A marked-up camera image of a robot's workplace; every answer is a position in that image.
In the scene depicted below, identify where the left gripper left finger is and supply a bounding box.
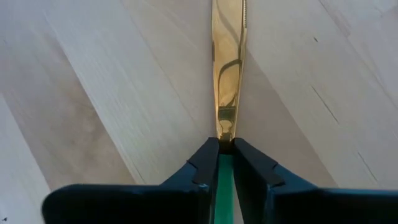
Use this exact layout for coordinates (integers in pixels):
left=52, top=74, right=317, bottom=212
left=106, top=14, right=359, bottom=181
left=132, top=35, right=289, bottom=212
left=41, top=136, right=220, bottom=224

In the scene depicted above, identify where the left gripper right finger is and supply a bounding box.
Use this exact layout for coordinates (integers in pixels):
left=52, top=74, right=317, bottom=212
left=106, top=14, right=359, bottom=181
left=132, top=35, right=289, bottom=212
left=233, top=138, right=398, bottom=224

